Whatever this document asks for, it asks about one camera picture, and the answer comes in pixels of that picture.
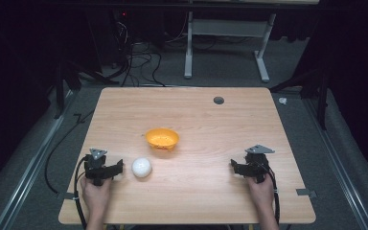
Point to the black metal stand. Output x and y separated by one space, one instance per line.
64 80
322 96

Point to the white ball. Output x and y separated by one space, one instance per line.
141 167

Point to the grey tape strip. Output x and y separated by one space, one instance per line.
65 195
306 192

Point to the grey round table grommet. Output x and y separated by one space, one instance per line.
218 100

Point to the person's right hand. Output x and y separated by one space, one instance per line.
261 195

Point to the orange plastic bowl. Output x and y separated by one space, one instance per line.
162 138

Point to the crumpled white paper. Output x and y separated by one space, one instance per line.
282 101

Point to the dark computer tower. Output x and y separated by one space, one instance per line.
121 35

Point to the person's left hand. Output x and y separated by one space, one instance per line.
96 195

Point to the grey metal floor rail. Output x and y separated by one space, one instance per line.
338 159
28 166

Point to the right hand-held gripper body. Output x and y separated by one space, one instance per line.
256 164

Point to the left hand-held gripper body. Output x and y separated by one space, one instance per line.
96 166

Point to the white metal desk frame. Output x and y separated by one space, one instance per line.
226 27

